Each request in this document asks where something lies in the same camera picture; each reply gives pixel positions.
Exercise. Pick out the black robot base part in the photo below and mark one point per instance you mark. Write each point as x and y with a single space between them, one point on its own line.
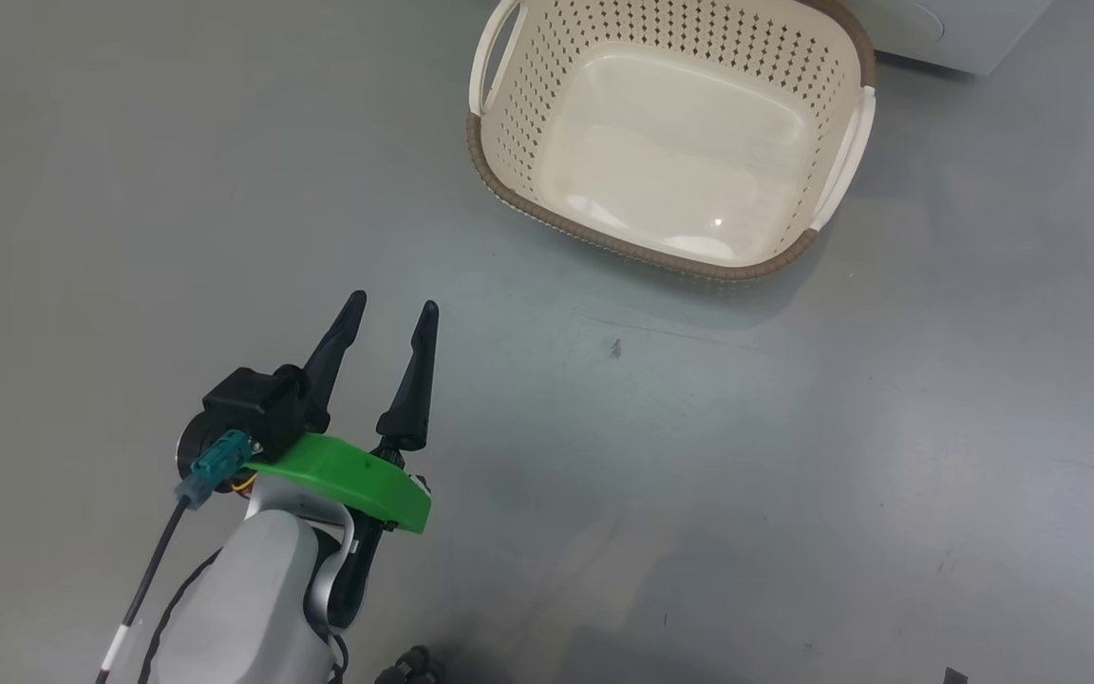
409 667

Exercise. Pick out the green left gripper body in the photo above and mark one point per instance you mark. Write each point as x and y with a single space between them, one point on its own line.
357 480

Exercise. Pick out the white washing machine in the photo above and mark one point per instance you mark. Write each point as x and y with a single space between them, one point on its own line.
936 28

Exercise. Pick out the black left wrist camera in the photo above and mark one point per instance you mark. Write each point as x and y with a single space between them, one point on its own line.
253 404

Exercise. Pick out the cream perforated laundry basket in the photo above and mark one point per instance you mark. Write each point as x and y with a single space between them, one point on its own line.
680 161

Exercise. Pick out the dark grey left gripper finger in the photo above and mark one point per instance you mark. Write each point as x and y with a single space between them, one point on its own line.
412 399
333 356

